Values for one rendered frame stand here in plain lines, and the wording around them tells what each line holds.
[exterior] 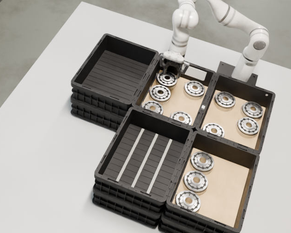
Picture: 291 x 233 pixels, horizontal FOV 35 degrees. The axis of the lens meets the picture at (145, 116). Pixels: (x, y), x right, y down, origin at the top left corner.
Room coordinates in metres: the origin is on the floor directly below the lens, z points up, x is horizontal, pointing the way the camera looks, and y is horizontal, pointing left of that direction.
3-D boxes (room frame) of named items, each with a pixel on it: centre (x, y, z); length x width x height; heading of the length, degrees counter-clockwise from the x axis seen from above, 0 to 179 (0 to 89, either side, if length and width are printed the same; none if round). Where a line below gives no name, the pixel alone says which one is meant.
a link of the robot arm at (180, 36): (1.54, -0.07, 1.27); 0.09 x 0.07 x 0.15; 89
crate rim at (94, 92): (1.59, 0.18, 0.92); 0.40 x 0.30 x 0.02; 168
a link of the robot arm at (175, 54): (1.52, -0.07, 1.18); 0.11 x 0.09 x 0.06; 169
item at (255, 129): (1.46, -0.48, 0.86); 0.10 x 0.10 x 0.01
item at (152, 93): (1.55, -0.05, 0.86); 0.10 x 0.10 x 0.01
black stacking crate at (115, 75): (1.59, 0.18, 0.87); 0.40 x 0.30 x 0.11; 168
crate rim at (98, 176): (1.14, -0.03, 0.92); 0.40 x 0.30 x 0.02; 168
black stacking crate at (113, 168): (1.14, -0.03, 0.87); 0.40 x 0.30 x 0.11; 168
